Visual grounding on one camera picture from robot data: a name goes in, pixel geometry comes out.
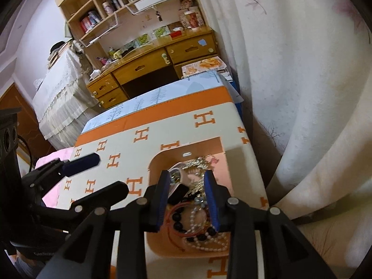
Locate white pearl necklace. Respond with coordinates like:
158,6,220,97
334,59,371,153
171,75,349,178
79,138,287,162
183,171,230,253

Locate red string charm bracelet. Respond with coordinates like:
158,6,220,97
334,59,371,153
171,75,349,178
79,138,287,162
165,201,213,252

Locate black bead bracelet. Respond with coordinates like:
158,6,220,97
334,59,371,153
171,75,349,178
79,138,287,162
166,183,219,243

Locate silver chain necklace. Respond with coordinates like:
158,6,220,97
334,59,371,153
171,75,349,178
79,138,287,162
181,156,211,198

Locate silver bangle watch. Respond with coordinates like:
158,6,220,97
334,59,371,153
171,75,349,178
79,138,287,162
168,163,191,195

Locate pink jewelry tray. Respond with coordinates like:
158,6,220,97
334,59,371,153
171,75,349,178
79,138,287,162
146,137,233,258

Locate pink bed sheet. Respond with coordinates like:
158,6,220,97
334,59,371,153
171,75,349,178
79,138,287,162
35,147,73,208

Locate brown wooden door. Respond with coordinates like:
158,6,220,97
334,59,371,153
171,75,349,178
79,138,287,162
1,83,56,162

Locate orange H pattern blanket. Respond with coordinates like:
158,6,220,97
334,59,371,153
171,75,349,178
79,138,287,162
55,86,270,279

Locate lace covered piano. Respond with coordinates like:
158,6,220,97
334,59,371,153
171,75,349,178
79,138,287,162
32,47,102,150

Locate white power adapter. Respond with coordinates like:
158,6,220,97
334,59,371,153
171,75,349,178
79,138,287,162
90,69,102,79

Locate wooden desk with drawers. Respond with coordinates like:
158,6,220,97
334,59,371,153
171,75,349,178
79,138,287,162
88,27,219,109

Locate light blue leaf sheet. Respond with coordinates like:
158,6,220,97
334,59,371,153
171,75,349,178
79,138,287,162
82,71,240,133

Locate wooden bookshelf hutch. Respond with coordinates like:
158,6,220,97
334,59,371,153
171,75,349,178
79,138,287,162
55,0,206,69

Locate food picture box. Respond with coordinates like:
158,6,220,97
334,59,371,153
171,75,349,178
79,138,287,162
181,56,227,78

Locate red tissue box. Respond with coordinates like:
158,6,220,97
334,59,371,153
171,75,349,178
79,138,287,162
170,30,182,39

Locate paper cup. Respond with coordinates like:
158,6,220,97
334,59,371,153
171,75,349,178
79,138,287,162
185,11,199,29

